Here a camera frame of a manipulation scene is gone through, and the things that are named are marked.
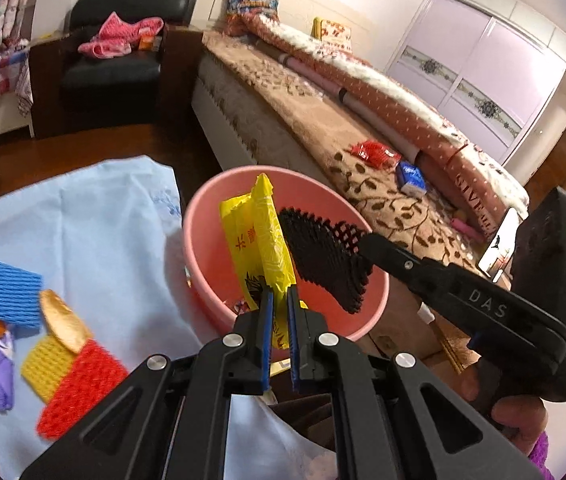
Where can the pink plastic basin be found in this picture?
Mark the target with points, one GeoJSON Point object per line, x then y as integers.
{"type": "Point", "coordinates": [213, 240]}

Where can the brown leaf-pattern blanket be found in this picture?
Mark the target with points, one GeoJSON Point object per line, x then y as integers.
{"type": "Point", "coordinates": [303, 110]}

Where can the black leather armchair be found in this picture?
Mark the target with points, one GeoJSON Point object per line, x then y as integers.
{"type": "Point", "coordinates": [113, 75]}

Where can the dark wooden cabinet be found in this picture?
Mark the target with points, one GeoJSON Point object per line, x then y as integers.
{"type": "Point", "coordinates": [48, 90]}

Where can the small orange box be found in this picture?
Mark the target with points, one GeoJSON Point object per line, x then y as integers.
{"type": "Point", "coordinates": [149, 41]}

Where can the black foam net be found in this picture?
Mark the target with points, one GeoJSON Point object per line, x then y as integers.
{"type": "Point", "coordinates": [318, 255]}

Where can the dark wooden nightstand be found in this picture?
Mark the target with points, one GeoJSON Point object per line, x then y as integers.
{"type": "Point", "coordinates": [178, 75]}

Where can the yellow plastic wrapper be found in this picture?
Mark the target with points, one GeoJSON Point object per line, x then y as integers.
{"type": "Point", "coordinates": [258, 240]}

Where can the pink folded umbrella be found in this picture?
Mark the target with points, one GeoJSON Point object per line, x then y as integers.
{"type": "Point", "coordinates": [470, 229]}

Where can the smartphone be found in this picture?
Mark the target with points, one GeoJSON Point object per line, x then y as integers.
{"type": "Point", "coordinates": [498, 250]}

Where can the light blue cloth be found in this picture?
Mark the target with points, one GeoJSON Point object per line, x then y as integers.
{"type": "Point", "coordinates": [88, 240]}

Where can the blue tissue pack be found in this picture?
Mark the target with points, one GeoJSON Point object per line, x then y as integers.
{"type": "Point", "coordinates": [411, 177]}

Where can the yellow flowered pillow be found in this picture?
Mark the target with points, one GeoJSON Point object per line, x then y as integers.
{"type": "Point", "coordinates": [335, 32]}

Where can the polka-dot quilt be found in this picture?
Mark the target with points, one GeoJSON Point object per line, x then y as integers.
{"type": "Point", "coordinates": [393, 95]}

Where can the white wardrobe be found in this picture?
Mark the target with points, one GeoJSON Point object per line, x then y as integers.
{"type": "Point", "coordinates": [483, 60]}

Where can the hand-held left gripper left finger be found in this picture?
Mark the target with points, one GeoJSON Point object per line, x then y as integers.
{"type": "Point", "coordinates": [266, 345]}

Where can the small white table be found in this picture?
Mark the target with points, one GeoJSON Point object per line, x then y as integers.
{"type": "Point", "coordinates": [8, 120]}

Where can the yellow foam net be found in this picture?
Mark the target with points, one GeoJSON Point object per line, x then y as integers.
{"type": "Point", "coordinates": [45, 367]}

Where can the red snack bag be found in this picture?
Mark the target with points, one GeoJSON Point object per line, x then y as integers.
{"type": "Point", "coordinates": [373, 154]}

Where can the pink dotted garment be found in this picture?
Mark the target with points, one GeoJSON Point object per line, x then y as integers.
{"type": "Point", "coordinates": [113, 35]}

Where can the colourful printed pillow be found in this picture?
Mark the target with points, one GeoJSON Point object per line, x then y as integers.
{"type": "Point", "coordinates": [250, 7]}

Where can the red foam net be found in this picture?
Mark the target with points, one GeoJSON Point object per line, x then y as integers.
{"type": "Point", "coordinates": [83, 385]}

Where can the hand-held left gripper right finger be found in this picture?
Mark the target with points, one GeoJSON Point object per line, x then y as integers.
{"type": "Point", "coordinates": [293, 345]}

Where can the person's right hand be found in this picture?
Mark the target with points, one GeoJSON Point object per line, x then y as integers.
{"type": "Point", "coordinates": [518, 417]}

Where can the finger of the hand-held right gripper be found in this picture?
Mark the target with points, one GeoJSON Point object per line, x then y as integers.
{"type": "Point", "coordinates": [393, 257]}

